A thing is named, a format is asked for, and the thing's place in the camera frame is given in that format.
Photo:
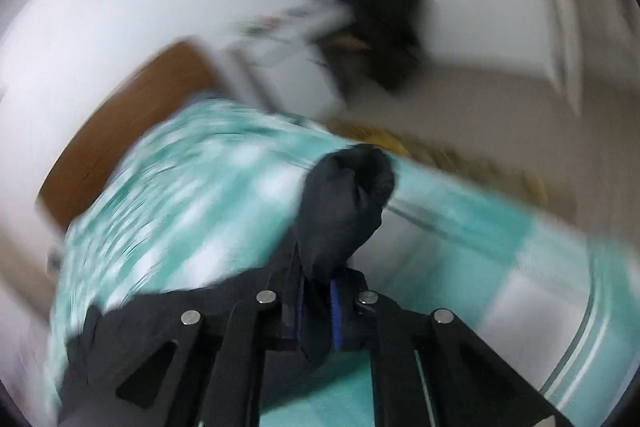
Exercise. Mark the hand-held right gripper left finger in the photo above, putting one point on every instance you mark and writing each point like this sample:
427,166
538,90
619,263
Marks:
298,309

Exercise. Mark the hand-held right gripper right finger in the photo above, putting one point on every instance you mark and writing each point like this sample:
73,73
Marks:
336,317

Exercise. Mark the black puffer jacket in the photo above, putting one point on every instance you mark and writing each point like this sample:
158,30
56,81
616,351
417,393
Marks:
345,207

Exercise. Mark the green plaid bed sheet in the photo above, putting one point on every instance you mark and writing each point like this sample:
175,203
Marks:
225,207

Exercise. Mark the yellow patterned rug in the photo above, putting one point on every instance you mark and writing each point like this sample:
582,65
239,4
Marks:
450,162

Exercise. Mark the wooden headboard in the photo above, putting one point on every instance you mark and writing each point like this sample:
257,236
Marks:
125,132

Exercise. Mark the white desk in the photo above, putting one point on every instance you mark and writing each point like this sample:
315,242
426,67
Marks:
285,57

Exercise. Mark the black hanging coat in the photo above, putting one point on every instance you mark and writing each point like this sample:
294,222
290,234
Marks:
385,32

